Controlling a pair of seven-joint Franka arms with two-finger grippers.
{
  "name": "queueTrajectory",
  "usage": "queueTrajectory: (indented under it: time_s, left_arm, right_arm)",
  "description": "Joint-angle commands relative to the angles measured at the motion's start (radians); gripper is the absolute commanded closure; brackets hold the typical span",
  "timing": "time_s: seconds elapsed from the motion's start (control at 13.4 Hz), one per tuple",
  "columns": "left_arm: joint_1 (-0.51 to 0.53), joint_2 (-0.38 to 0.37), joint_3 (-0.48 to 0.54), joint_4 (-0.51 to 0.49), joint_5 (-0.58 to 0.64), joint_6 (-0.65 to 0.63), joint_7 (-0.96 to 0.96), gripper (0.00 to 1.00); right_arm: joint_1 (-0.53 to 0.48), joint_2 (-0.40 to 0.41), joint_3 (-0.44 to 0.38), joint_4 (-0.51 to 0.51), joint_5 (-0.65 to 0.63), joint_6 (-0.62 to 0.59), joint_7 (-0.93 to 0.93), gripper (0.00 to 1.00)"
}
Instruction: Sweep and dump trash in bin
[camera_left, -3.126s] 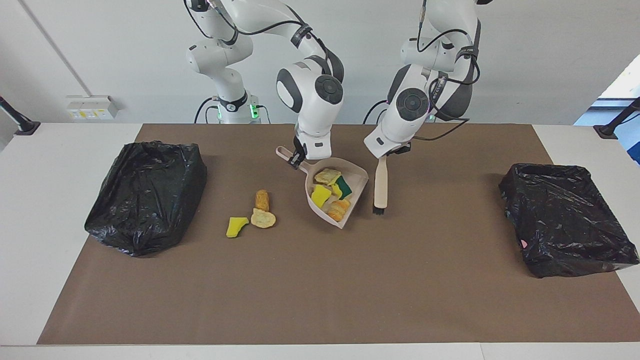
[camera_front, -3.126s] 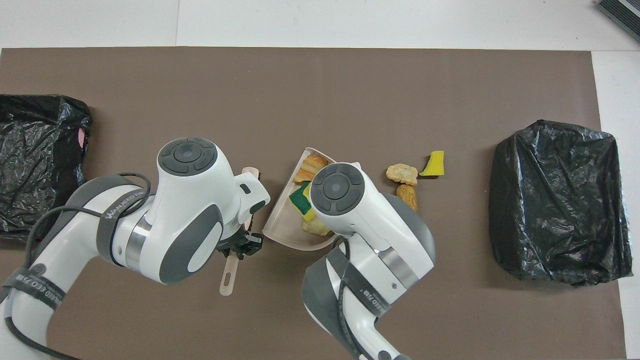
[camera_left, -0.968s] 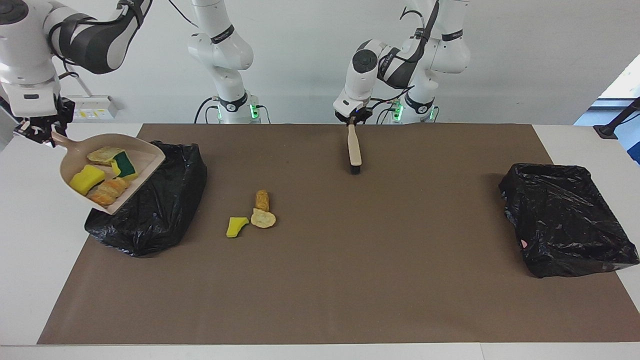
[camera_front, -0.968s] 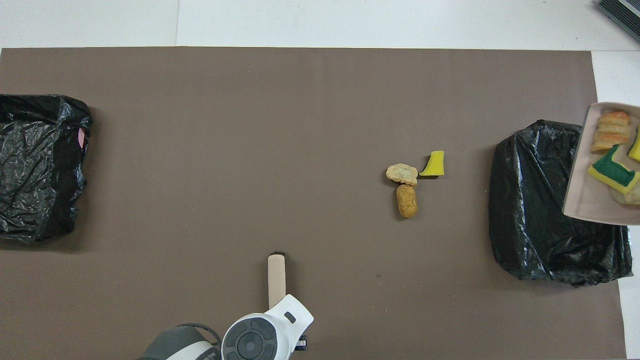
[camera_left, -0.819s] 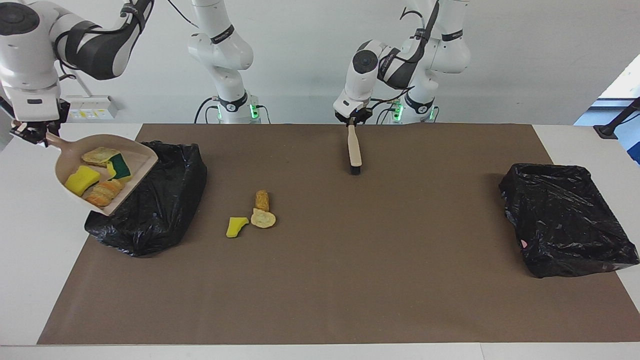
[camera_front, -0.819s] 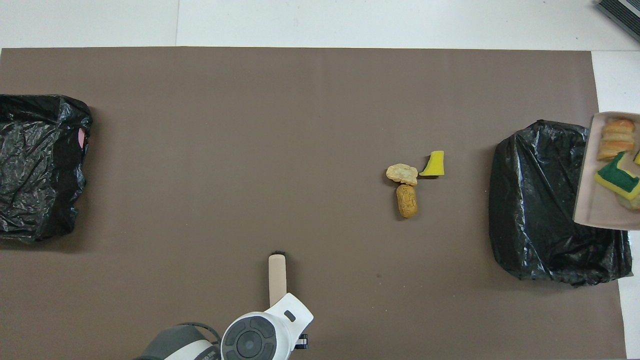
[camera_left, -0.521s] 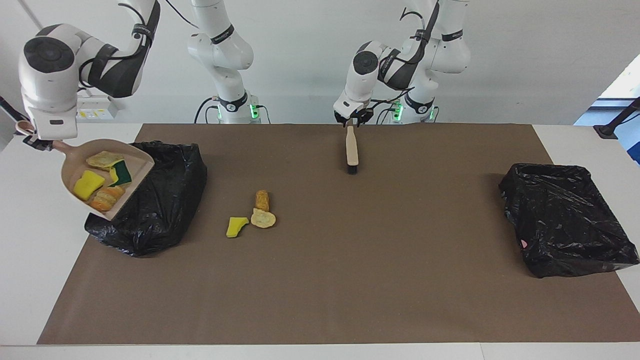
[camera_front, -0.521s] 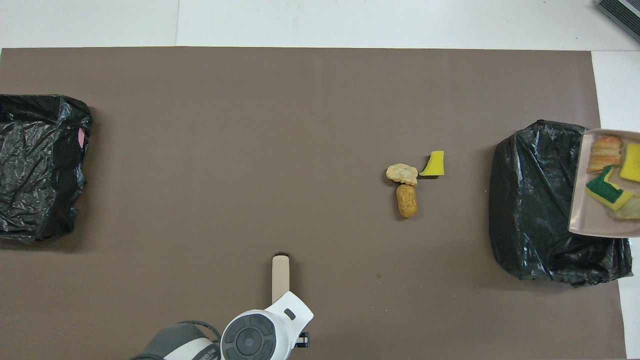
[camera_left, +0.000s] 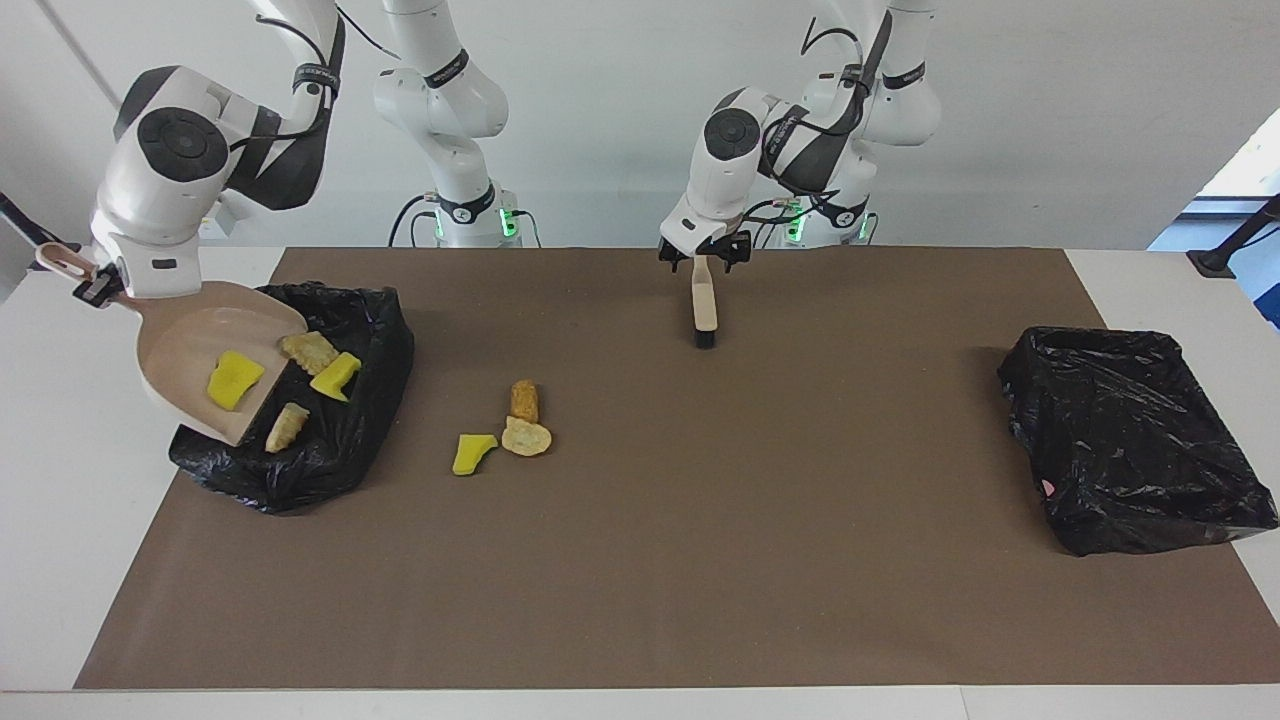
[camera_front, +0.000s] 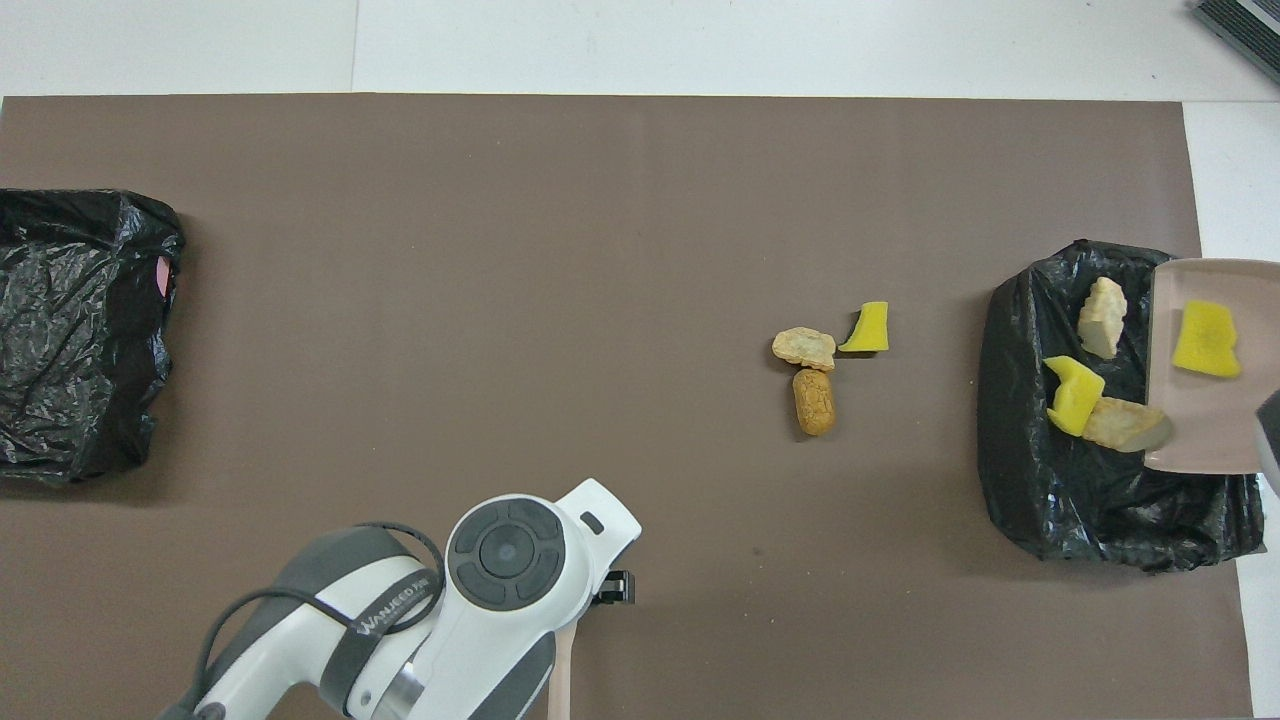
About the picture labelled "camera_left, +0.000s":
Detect green and yellow sponge piece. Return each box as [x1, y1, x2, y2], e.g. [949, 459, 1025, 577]
[309, 351, 363, 403]

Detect black right base cable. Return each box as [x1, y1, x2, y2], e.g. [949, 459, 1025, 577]
[388, 193, 441, 248]

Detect black clamp stand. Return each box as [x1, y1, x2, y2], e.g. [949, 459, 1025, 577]
[0, 190, 81, 272]
[1187, 193, 1280, 279]

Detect yellow curved sponge wedge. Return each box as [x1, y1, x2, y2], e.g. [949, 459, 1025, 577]
[452, 433, 499, 477]

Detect black bagged bin pink spot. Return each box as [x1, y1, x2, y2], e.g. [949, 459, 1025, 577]
[997, 326, 1280, 557]

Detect black base cable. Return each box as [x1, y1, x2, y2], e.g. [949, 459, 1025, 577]
[388, 193, 441, 248]
[745, 195, 801, 249]

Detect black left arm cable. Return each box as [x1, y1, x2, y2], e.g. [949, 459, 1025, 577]
[745, 20, 891, 226]

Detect black left base cable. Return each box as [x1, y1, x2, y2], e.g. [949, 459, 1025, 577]
[745, 195, 801, 249]

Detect pale beige foam chunk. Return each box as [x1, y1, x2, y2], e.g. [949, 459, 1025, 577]
[264, 402, 311, 454]
[279, 331, 340, 376]

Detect brown table mat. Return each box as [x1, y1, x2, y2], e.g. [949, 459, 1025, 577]
[75, 247, 1280, 691]

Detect tan foam chunk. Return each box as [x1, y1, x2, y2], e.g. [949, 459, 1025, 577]
[500, 416, 553, 459]

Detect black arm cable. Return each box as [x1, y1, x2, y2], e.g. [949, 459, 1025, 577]
[745, 20, 891, 226]
[228, 0, 401, 151]

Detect beige hand brush black bristles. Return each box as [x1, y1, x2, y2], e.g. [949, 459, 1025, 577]
[692, 255, 720, 350]

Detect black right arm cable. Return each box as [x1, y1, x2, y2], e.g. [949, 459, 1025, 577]
[228, 0, 401, 151]

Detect beige plastic dustpan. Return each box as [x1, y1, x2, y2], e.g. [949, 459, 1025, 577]
[35, 243, 309, 448]

